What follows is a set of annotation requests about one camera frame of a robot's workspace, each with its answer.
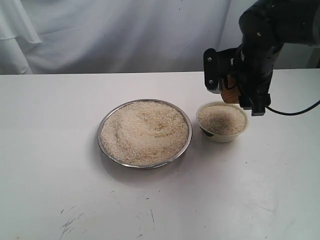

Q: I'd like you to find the small white rice bowl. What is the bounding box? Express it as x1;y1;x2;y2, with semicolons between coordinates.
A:
196;101;249;143

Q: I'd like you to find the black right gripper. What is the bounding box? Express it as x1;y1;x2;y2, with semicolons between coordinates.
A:
218;46;272;116

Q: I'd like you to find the brown wooden cup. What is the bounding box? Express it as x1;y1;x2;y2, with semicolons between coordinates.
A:
220;75;241;104

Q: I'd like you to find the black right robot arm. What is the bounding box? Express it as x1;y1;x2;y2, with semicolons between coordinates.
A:
217;0;320;117

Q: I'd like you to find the round steel rice plate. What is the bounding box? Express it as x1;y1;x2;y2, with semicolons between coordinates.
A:
97;99;193;169

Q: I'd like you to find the white backdrop curtain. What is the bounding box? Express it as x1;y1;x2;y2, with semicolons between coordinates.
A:
0;0;320;76

